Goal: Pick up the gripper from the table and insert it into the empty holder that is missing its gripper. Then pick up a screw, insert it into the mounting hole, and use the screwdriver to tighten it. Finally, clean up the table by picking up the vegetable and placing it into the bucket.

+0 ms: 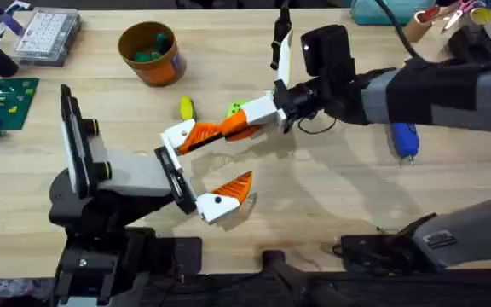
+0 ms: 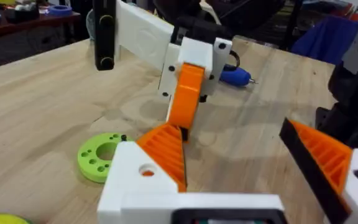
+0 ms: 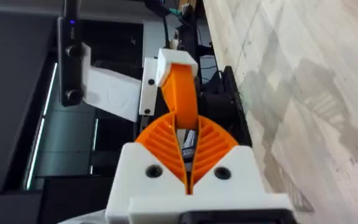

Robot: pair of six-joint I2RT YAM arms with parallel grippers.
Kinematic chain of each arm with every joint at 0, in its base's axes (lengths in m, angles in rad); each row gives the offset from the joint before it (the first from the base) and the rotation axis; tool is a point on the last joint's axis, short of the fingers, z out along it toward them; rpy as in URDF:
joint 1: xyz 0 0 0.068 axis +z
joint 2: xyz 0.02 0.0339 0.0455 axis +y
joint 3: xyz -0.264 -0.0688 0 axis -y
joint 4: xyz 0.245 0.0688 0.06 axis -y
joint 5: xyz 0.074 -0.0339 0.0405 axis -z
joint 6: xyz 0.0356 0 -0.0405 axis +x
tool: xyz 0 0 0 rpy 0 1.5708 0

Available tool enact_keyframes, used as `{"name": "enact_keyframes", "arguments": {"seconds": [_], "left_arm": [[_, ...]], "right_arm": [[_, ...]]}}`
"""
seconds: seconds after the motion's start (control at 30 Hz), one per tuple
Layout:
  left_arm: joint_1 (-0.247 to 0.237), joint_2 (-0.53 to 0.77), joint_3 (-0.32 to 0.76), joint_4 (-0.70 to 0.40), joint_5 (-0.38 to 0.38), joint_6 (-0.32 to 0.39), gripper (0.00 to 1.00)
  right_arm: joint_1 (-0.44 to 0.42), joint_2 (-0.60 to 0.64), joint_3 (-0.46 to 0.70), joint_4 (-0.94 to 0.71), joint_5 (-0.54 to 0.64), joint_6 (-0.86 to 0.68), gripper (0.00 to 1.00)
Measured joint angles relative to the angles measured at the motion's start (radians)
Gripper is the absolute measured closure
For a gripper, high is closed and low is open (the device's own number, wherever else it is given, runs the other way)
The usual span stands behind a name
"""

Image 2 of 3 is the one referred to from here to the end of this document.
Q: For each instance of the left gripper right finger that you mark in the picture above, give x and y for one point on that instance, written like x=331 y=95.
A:
x=337 y=174

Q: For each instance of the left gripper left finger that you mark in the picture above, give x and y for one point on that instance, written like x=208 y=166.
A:
x=129 y=183

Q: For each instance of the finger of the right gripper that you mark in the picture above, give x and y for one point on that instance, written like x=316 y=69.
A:
x=185 y=134

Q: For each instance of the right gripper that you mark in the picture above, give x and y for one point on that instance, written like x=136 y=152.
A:
x=141 y=34

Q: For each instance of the small black screw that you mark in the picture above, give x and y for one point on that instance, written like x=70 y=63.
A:
x=123 y=137

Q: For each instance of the blue electric screwdriver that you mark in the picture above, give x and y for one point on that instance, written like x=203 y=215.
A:
x=236 y=76

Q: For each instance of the green disc with holes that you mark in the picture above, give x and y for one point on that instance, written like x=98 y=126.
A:
x=93 y=158

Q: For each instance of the black upright wrist plate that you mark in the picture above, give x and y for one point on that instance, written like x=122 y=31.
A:
x=104 y=37

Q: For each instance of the blue fabric seat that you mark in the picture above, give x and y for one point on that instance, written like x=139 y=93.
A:
x=325 y=39

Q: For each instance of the blue tape roll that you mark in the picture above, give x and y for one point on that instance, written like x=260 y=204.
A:
x=60 y=10

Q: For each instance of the dark brown side table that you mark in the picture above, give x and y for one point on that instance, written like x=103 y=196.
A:
x=17 y=28

